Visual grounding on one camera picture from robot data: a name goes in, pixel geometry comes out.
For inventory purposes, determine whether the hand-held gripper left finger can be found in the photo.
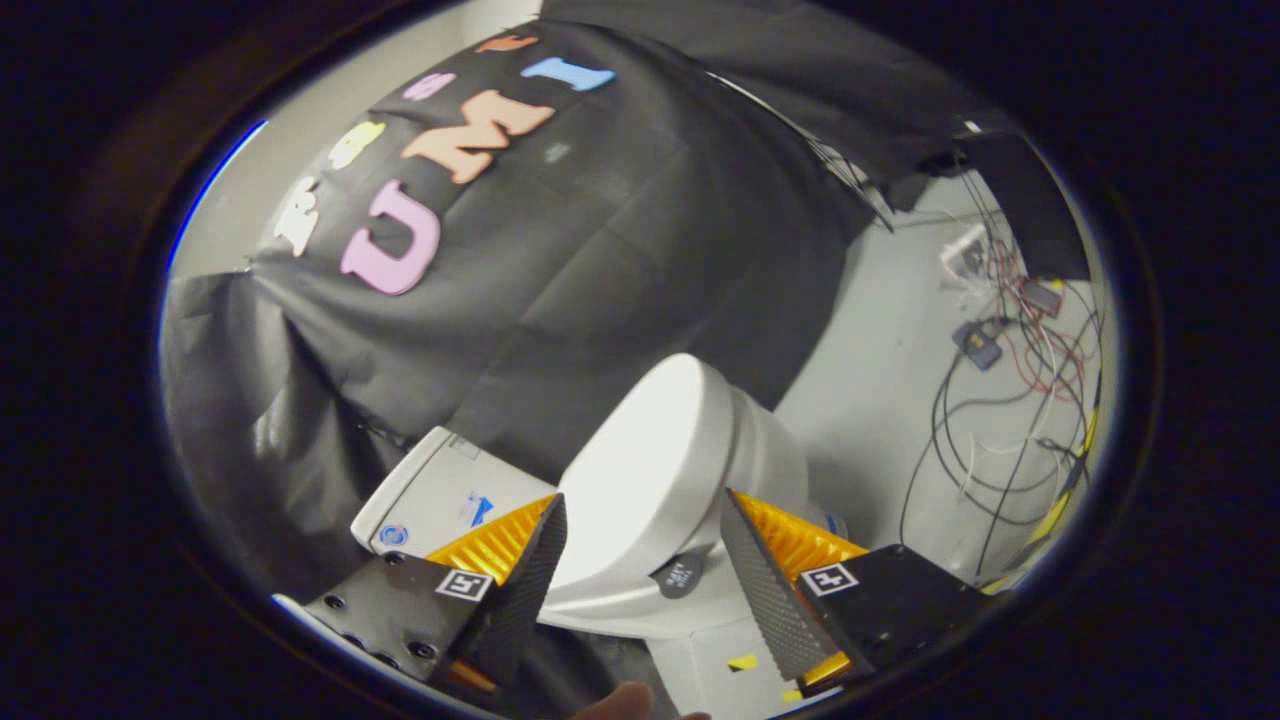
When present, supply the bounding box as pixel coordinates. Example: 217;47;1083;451
300;492;569;701

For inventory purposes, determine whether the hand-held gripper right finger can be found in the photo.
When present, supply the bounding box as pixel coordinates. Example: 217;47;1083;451
720;488;996;701

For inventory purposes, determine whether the white toilet lid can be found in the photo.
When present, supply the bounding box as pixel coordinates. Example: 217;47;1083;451
555;352;736;591

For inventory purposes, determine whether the white toilet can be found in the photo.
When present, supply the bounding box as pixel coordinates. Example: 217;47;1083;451
350;385;851;720

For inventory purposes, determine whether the black backdrop cloth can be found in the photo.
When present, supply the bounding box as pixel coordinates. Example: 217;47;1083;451
160;0;1091;716

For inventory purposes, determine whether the yellow black floor tape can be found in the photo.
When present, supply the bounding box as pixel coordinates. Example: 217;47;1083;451
985;410;1101;596

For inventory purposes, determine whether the dark power adapter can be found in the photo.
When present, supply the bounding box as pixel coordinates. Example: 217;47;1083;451
952;320;1003;371

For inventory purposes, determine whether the black box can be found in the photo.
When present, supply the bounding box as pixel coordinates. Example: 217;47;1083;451
960;130;1091;281

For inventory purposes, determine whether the tangle of floor cables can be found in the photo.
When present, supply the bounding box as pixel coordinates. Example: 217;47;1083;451
900;120;1101;581

